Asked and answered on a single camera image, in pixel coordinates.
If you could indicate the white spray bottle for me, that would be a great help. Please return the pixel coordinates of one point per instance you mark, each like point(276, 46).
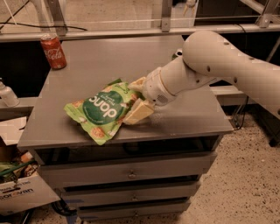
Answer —
point(8, 96)

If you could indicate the white cardboard box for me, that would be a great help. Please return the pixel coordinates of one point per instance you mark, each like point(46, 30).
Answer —
point(21, 187)

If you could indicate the metal frame rail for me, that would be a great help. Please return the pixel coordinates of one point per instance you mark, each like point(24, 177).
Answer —
point(24, 20)

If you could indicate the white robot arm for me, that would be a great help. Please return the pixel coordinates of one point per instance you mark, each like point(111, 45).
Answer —
point(207, 57)

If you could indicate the grey drawer cabinet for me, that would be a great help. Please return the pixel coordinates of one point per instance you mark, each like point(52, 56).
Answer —
point(150, 168)

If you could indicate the red coke can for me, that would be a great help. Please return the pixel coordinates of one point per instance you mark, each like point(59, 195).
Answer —
point(53, 51)

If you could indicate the green rice chip bag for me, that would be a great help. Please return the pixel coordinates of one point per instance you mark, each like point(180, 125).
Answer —
point(101, 116)

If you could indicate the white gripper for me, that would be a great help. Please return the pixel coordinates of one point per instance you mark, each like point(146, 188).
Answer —
point(153, 86)

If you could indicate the green soda can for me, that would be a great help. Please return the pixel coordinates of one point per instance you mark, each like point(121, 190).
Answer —
point(177, 54)

